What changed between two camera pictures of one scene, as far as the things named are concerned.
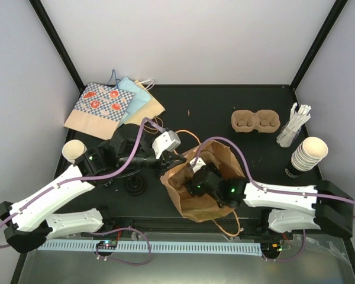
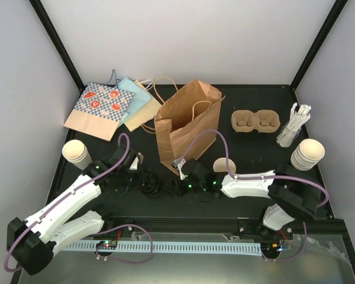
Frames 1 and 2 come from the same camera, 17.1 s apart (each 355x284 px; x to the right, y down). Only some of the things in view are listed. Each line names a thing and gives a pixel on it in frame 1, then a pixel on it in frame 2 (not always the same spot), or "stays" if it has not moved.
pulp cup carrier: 263,120 stays
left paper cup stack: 73,149 stays
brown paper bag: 201,208 to 188,124
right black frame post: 329,22 stays
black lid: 135,185 to 150,186
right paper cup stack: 307,155 stays
